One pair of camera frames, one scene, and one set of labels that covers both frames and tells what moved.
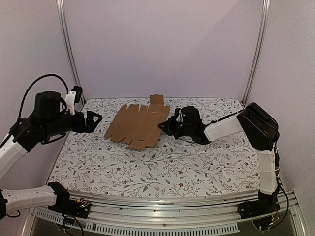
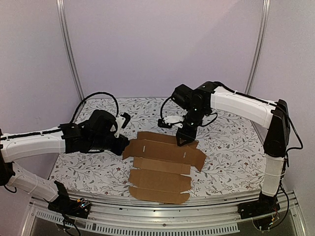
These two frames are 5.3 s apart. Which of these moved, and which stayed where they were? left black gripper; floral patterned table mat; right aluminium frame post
Moved: left black gripper
Stayed: right aluminium frame post; floral patterned table mat
